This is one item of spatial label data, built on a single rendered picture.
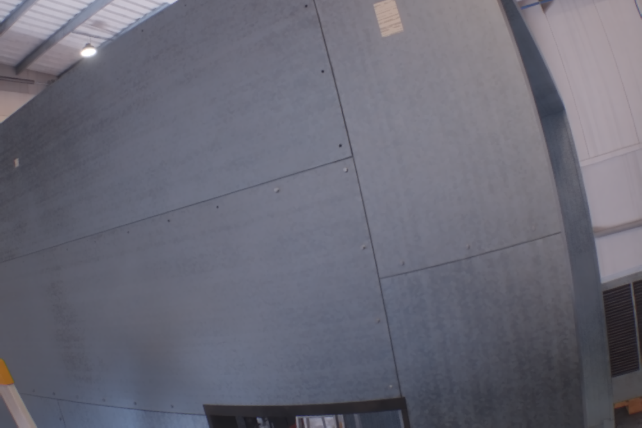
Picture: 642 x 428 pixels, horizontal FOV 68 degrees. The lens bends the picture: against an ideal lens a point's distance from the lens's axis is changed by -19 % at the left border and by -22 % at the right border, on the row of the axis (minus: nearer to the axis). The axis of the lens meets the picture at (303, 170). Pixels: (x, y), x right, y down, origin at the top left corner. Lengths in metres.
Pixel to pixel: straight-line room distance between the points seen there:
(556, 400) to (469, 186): 0.49
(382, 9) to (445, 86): 0.22
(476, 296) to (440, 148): 0.30
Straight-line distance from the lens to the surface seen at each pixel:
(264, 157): 1.30
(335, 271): 1.23
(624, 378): 5.88
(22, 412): 1.62
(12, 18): 11.41
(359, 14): 1.24
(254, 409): 1.44
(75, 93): 1.85
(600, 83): 9.68
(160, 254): 1.52
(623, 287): 5.65
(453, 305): 1.14
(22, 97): 13.44
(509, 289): 1.11
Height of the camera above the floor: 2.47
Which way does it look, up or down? 8 degrees up
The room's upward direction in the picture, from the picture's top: 12 degrees counter-clockwise
